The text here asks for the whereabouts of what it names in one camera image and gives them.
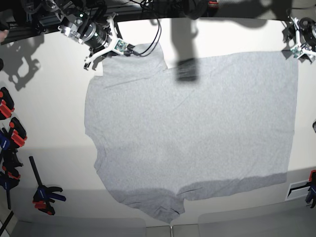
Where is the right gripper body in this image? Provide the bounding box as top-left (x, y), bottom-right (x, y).
top-left (81, 21), bottom-right (109, 48)

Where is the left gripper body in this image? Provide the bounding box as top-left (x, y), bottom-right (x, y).
top-left (300, 17), bottom-right (316, 46)

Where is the grey T-shirt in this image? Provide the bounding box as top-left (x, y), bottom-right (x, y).
top-left (84, 47), bottom-right (298, 223)

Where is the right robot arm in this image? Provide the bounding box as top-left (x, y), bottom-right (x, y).
top-left (21, 0), bottom-right (108, 49)

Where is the red black clamp upper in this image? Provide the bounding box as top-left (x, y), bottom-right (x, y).
top-left (0, 87), bottom-right (15, 120)

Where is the red black clamp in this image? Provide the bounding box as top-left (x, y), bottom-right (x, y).
top-left (1, 117), bottom-right (27, 149)
top-left (0, 87), bottom-right (15, 120)

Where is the red black clamp lower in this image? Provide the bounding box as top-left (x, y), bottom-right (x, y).
top-left (1, 117), bottom-right (27, 149)

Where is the white black label sticker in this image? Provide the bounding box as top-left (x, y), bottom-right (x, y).
top-left (285, 180), bottom-right (309, 201)

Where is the blue red clamp right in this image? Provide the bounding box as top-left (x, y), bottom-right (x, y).
top-left (305, 170), bottom-right (316, 208)

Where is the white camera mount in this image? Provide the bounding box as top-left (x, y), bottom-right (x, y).
top-left (282, 5), bottom-right (316, 64)
top-left (84, 13), bottom-right (135, 70)

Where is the black camera cable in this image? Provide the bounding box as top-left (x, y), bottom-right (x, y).
top-left (123, 18), bottom-right (162, 57)

